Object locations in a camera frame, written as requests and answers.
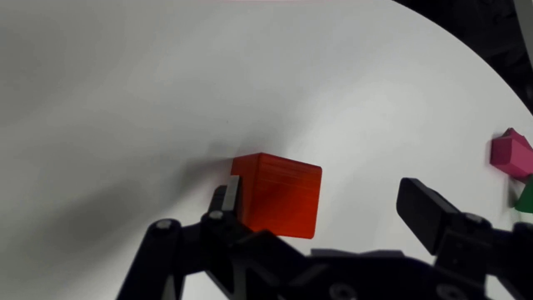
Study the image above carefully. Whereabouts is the coloured axis arrow marker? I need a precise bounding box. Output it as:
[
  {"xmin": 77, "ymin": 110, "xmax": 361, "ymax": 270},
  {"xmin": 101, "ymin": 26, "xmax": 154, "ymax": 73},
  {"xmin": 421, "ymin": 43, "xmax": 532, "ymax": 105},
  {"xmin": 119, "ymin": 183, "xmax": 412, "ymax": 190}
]
[{"xmin": 516, "ymin": 176, "xmax": 533, "ymax": 213}]

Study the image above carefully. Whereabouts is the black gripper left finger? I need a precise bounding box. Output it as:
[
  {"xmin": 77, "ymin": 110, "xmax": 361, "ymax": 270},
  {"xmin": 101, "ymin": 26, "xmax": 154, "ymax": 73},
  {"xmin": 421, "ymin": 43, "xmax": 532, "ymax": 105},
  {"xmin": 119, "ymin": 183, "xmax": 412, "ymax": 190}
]
[{"xmin": 206, "ymin": 175, "xmax": 242, "ymax": 226}]

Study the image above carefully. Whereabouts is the pink crumpled object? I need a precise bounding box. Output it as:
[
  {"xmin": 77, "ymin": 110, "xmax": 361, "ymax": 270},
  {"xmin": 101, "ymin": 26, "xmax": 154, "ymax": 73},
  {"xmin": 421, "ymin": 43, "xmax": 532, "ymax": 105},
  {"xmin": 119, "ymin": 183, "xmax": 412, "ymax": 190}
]
[{"xmin": 491, "ymin": 128, "xmax": 533, "ymax": 180}]

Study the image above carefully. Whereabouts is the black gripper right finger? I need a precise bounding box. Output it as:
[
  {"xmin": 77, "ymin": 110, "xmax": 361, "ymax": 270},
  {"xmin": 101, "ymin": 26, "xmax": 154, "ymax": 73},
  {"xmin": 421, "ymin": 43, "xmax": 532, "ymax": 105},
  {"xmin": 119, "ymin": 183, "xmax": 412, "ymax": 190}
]
[{"xmin": 397, "ymin": 178, "xmax": 492, "ymax": 255}]

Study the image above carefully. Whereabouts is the orange block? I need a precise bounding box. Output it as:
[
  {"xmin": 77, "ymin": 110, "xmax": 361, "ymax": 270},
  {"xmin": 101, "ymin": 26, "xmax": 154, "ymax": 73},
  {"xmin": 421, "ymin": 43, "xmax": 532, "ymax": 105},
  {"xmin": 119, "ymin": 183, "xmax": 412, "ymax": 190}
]
[{"xmin": 232, "ymin": 153, "xmax": 322, "ymax": 240}]

